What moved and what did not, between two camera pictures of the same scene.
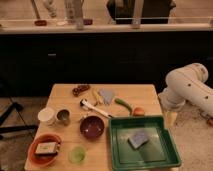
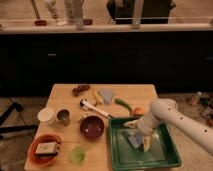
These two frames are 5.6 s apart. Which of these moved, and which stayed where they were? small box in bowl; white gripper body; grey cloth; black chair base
Moved: white gripper body
Stayed: small box in bowl; black chair base; grey cloth
